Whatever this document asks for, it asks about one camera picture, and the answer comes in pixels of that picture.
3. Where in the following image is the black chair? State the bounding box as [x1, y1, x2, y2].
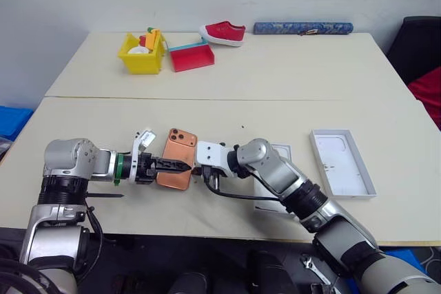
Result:
[385, 16, 441, 85]

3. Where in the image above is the white phone box base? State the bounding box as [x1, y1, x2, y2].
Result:
[254, 142, 301, 218]

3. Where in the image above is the red white shoe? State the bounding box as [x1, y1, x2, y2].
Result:
[198, 21, 247, 48]

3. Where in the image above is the orange yellow toy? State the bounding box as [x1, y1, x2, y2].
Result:
[138, 26, 162, 51]

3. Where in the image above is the blue board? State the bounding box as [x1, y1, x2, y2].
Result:
[378, 246, 441, 274]

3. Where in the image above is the silver wrench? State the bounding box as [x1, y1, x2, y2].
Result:
[300, 253, 337, 291]

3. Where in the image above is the blue patterned roll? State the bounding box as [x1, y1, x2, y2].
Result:
[254, 21, 355, 36]

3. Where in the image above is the black pointed rod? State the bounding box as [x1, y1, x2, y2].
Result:
[85, 193, 125, 200]

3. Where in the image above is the red cloth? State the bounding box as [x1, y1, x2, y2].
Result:
[407, 65, 441, 129]

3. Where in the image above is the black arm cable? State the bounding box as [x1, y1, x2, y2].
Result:
[85, 205, 104, 267]
[202, 167, 284, 203]

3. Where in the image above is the blue plastic crate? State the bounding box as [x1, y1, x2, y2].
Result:
[0, 105, 34, 142]

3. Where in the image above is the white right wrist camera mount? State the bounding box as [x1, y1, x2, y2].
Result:
[194, 140, 231, 177]

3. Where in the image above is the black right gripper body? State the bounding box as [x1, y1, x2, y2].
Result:
[201, 166, 222, 191]

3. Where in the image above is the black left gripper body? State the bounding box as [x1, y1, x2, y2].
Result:
[135, 152, 160, 185]

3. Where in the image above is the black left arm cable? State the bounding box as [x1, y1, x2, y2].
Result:
[85, 205, 104, 267]

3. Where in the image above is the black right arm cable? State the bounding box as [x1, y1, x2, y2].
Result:
[202, 167, 284, 203]

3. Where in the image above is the white phone box lid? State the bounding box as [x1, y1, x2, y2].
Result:
[308, 129, 378, 200]

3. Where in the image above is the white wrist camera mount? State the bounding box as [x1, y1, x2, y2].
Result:
[129, 129, 158, 182]
[194, 140, 231, 177]

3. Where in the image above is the red tray with teal handle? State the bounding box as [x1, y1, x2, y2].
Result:
[161, 39, 216, 73]

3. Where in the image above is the copper orange phone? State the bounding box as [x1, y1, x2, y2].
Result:
[156, 128, 199, 192]

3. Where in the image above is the yellow plastic bin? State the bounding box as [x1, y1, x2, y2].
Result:
[117, 30, 164, 75]

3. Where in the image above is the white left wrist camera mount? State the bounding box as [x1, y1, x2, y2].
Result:
[129, 129, 158, 182]

